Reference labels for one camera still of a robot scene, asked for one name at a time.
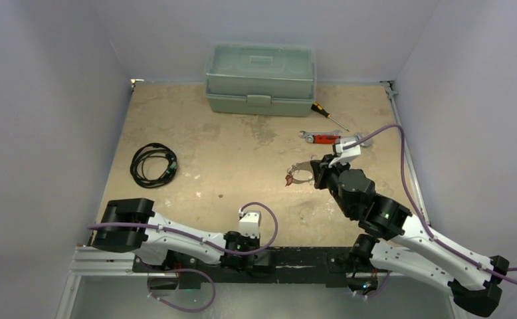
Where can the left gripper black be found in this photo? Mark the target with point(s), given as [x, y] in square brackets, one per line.
[255, 241]

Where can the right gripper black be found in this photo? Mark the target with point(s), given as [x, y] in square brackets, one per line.
[321, 170]

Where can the silver metal key holder plate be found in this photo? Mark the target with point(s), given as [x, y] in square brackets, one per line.
[302, 172]

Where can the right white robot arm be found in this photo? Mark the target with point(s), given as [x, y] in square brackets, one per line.
[398, 240]

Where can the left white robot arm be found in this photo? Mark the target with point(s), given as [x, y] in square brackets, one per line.
[132, 226]

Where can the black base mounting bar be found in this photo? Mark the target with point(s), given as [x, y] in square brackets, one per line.
[334, 267]

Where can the silver open-end wrench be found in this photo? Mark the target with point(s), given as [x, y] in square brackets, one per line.
[320, 133]

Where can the black yellow screwdriver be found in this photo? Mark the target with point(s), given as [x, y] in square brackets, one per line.
[316, 107]

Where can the green plastic toolbox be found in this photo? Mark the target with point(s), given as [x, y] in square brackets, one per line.
[261, 79]

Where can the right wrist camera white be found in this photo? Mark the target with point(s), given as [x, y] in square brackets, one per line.
[345, 150]

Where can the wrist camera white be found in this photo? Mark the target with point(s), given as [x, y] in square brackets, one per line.
[345, 150]
[249, 224]

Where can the red handled adjustable wrench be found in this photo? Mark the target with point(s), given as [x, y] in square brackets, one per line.
[331, 138]

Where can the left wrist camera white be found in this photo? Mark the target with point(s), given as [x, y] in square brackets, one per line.
[249, 224]

